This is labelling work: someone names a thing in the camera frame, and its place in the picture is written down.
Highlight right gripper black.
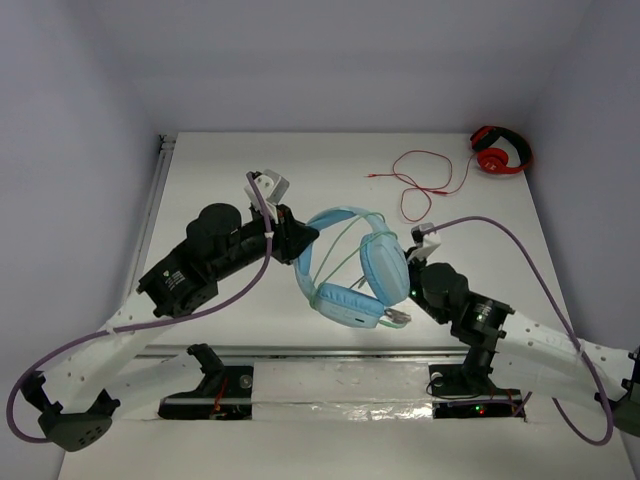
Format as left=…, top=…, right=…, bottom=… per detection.
left=368, top=246, right=448, bottom=325

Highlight green audio cable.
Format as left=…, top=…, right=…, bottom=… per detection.
left=309, top=212, right=416, bottom=329

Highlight light blue headphones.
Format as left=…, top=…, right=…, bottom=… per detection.
left=293, top=206, right=412, bottom=329

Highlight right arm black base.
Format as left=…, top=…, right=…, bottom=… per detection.
left=425, top=347, right=526, bottom=420

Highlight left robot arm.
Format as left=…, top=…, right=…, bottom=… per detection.
left=5, top=203, right=319, bottom=452

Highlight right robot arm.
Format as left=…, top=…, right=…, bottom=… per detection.
left=406, top=247, right=639, bottom=436

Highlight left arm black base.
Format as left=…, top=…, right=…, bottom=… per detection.
left=158, top=344, right=254, bottom=421

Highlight red and black headphones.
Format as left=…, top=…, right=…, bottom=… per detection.
left=470, top=125, right=534, bottom=175

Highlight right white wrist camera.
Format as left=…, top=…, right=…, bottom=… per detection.
left=407, top=222, right=441, bottom=263

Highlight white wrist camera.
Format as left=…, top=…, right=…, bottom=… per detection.
left=244, top=169, right=290, bottom=219
left=407, top=222, right=441, bottom=263

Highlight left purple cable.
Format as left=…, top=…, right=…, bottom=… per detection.
left=6, top=171, right=275, bottom=444

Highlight purple cable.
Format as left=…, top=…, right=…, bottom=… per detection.
left=424, top=215, right=615, bottom=446
left=6, top=171, right=275, bottom=444

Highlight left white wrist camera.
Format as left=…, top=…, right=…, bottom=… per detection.
left=244, top=169, right=290, bottom=219

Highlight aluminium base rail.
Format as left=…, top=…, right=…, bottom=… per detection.
left=152, top=347, right=526, bottom=422

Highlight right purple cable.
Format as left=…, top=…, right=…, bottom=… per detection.
left=424, top=215, right=615, bottom=446

